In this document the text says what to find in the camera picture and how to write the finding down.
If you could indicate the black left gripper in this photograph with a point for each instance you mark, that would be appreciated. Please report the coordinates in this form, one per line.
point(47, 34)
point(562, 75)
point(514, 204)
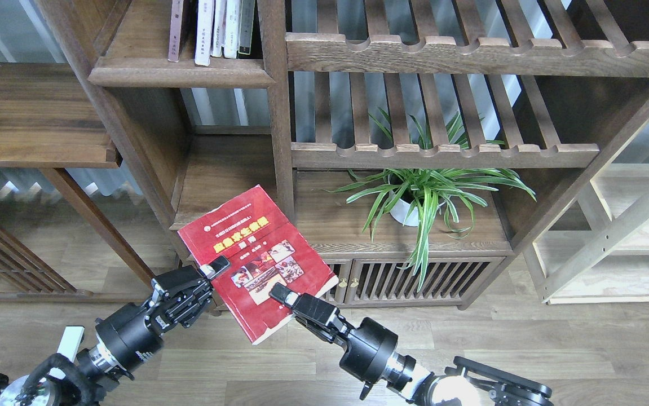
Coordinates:
point(132, 335)

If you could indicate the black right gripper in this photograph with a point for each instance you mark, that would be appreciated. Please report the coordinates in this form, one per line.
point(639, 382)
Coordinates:
point(367, 349)

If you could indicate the red paperback book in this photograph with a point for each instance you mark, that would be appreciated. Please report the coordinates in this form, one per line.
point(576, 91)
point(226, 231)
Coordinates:
point(264, 248)

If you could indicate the pale lavender paperback book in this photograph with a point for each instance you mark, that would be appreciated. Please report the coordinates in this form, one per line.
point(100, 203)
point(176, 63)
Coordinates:
point(204, 31)

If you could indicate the maroon book with white characters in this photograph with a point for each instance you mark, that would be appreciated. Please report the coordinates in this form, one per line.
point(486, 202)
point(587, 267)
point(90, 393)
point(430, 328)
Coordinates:
point(180, 13)

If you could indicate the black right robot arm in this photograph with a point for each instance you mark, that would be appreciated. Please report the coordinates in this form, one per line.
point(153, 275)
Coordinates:
point(459, 385)

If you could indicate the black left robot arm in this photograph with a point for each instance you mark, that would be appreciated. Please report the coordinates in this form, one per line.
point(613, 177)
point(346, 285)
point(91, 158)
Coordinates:
point(58, 381)

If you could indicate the light wooden shelf rack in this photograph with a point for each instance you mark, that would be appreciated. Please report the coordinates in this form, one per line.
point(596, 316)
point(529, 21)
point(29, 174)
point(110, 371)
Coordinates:
point(598, 251)

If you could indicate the white plant pot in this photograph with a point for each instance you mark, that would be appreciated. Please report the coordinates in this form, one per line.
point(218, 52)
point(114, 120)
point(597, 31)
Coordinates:
point(406, 210)

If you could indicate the white metal leg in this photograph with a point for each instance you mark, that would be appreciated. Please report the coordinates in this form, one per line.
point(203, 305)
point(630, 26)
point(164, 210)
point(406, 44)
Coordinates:
point(70, 341)

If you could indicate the green spider plant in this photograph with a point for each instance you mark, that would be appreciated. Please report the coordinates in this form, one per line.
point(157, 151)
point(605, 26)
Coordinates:
point(429, 192)

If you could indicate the dark wooden bookshelf cabinet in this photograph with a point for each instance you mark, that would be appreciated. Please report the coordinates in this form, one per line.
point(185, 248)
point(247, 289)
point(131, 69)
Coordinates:
point(551, 89)

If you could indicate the white upright book left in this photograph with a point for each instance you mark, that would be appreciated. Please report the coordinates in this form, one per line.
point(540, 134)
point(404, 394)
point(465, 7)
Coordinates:
point(219, 28)

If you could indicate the white upright book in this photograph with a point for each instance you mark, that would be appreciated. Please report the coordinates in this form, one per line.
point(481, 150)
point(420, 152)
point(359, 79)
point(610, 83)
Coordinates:
point(219, 28)
point(232, 28)

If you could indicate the dark wooden side table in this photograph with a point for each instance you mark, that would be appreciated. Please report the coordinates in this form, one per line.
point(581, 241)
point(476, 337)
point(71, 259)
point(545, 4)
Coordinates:
point(59, 242)

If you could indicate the white upright book middle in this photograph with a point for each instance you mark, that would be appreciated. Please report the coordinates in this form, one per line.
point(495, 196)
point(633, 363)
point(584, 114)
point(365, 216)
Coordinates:
point(232, 28)

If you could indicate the dark green upright book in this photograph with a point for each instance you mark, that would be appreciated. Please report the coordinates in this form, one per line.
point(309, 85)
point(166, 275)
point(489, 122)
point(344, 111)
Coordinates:
point(246, 28)

